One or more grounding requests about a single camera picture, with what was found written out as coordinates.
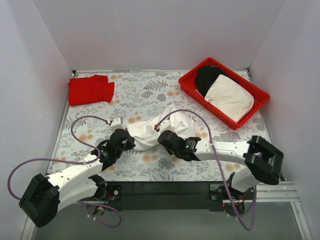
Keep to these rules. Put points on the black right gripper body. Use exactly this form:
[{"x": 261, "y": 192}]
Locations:
[{"x": 165, "y": 138}]

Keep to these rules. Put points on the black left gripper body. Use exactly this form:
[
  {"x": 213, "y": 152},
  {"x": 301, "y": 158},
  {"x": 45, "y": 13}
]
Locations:
[{"x": 127, "y": 139}]

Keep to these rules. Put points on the white t shirt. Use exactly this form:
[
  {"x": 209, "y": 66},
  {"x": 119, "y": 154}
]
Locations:
[{"x": 147, "y": 132}]

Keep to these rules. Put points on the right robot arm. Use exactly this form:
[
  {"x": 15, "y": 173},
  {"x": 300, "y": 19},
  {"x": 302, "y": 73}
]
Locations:
[{"x": 263, "y": 161}]

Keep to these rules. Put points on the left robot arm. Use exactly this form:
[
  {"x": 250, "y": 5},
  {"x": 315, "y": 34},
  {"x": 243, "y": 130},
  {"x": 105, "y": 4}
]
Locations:
[{"x": 46, "y": 195}]

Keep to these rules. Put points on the floral table mat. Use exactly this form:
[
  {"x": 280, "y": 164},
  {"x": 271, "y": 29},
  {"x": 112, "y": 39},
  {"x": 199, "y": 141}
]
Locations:
[{"x": 140, "y": 96}]

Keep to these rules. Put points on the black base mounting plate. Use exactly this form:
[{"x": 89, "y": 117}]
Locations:
[{"x": 165, "y": 195}]

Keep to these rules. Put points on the red folded t shirt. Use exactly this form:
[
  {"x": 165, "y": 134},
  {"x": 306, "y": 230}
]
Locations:
[{"x": 89, "y": 90}]

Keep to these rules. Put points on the red plastic bin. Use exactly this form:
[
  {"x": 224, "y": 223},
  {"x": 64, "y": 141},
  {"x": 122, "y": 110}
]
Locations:
[{"x": 187, "y": 84}]

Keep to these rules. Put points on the cream folded t shirt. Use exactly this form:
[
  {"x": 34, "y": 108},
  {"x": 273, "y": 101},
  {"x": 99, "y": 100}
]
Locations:
[{"x": 230, "y": 98}]

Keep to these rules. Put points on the black t shirt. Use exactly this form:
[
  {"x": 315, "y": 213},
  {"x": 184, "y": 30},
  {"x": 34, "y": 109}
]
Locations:
[{"x": 205, "y": 78}]

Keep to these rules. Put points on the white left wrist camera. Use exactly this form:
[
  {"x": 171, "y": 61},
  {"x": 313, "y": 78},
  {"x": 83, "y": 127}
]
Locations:
[{"x": 116, "y": 123}]

